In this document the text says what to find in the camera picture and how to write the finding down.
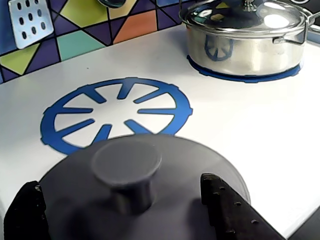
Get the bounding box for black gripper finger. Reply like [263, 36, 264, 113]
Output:
[200, 172, 288, 240]
[4, 181, 55, 240]

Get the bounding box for gray lid with round knob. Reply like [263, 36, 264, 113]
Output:
[37, 133, 252, 240]

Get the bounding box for shiny steel pot lid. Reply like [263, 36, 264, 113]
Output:
[178, 0, 311, 35]

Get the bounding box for stainless steel pot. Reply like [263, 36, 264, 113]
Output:
[184, 11, 320, 77]

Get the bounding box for metal ladle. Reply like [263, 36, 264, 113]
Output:
[97, 0, 127, 9]

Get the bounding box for blue burner ring decal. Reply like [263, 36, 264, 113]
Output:
[40, 76, 194, 156]
[186, 54, 305, 84]

